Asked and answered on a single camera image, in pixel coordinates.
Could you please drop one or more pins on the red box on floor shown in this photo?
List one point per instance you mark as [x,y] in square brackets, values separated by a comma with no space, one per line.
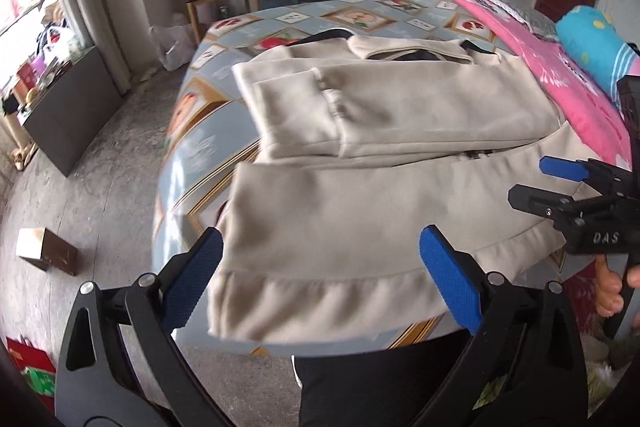
[36,368]

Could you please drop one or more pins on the dark low cabinet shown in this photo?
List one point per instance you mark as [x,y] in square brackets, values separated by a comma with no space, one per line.
[72,111]

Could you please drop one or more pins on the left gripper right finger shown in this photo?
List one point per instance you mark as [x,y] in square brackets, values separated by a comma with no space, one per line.
[524,364]

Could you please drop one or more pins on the cream zip-up jacket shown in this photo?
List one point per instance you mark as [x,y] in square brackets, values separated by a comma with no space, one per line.
[363,142]

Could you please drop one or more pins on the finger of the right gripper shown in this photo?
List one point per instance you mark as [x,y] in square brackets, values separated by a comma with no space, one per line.
[536,202]
[572,170]

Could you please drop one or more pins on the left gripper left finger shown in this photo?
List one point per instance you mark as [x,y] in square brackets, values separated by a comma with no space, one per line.
[96,384]

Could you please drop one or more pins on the cyan dotted pillow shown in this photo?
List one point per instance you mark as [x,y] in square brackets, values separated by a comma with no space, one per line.
[589,38]

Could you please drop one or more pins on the small cardboard box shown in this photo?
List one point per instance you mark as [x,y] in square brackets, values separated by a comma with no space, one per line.
[44,249]

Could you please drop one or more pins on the pink blanket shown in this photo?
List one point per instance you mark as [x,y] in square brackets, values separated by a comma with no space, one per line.
[593,116]

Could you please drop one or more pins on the white plastic bag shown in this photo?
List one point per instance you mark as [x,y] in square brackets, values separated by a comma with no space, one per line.
[174,45]

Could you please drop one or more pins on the person's right hand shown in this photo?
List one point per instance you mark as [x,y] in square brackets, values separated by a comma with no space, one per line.
[609,285]

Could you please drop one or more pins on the fruit-pattern bed sheet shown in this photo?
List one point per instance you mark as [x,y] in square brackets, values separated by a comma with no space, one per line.
[211,130]

